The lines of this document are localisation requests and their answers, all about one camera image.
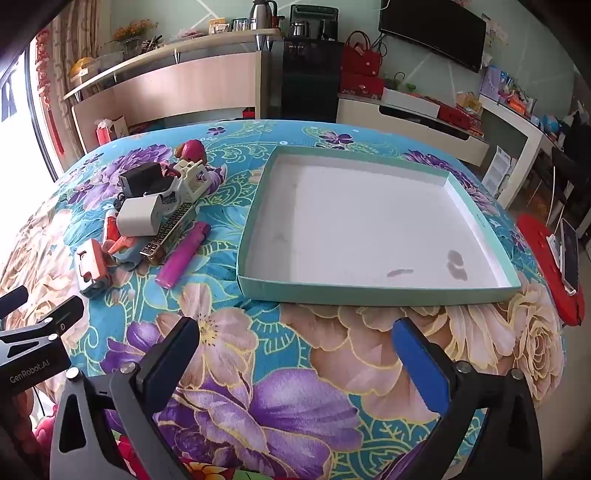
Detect paper gift bag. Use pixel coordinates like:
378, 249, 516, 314
95, 115, 130, 144

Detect red round stool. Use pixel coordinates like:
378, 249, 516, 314
516, 213, 586, 326

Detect black toy car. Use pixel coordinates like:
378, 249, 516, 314
119, 162, 178, 197

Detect white television cabinet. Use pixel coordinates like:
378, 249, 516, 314
336, 92, 490, 167

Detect coral and blue toy block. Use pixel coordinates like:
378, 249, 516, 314
104, 208, 139, 271
74, 237, 114, 298

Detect white phone stand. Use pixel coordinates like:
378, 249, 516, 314
546, 233, 578, 296

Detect cream toy vehicle frame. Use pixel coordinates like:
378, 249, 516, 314
154, 159, 215, 217

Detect red gift box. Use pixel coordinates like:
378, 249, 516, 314
339, 71, 385, 100

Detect teal shallow cardboard box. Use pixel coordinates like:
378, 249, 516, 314
236, 145, 522, 306

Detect white charger plug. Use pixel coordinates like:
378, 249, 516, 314
116, 196, 162, 234

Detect steel thermos jug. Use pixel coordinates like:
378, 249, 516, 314
249, 0, 279, 31

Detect red hanging ornament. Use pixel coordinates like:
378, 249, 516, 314
34, 30, 65, 158

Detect black chair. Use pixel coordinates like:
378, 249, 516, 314
536, 148, 578, 232

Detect magenta lighter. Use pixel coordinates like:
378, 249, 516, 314
156, 222, 209, 288

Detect black tea bar machine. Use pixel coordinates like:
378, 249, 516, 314
270, 4, 345, 123

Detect orange flower bouquet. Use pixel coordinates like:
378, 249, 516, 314
113, 19, 158, 42

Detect wooden shelf unit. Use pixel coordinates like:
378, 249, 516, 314
62, 28, 282, 155

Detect smartphone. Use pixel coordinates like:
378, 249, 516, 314
560, 218, 581, 292

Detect gold patterned lighter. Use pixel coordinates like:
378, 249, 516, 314
141, 200, 197, 266

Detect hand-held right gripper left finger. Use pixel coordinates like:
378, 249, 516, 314
50, 316, 200, 480

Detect white desk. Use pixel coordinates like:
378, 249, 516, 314
478, 92, 561, 210

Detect red handbag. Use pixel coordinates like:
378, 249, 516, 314
342, 31, 384, 77

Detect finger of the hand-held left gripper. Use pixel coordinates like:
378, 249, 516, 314
0, 286, 29, 319
0, 295, 85, 347

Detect white flat box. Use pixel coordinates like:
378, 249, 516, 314
381, 88, 440, 118

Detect pink dog toy figure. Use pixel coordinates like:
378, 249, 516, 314
173, 140, 207, 165

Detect red flat box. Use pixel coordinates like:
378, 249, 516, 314
436, 104, 485, 137

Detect black television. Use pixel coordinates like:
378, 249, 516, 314
379, 4, 488, 73

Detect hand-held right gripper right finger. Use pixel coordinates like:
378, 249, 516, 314
379, 318, 543, 480

